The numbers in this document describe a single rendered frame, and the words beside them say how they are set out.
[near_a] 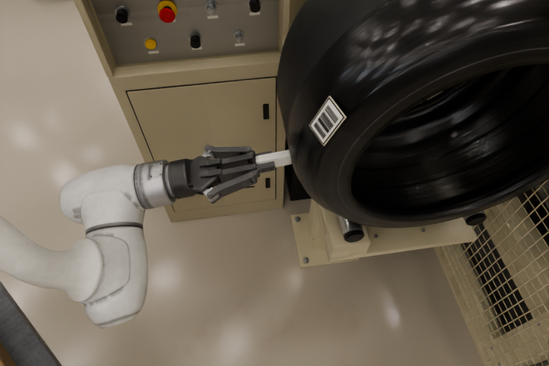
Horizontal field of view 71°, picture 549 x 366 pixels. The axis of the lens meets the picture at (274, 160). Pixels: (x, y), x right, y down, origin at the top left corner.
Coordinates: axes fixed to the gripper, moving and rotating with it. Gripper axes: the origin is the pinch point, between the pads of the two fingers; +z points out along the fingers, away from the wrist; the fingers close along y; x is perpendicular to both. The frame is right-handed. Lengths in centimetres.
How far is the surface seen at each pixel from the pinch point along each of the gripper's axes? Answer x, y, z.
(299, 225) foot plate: 107, 40, 3
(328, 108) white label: -21.1, -9.1, 9.1
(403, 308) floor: 113, -4, 39
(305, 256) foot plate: 107, 25, 3
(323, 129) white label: -18.3, -10.3, 8.0
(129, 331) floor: 98, 4, -73
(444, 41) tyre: -29.3, -10.1, 22.8
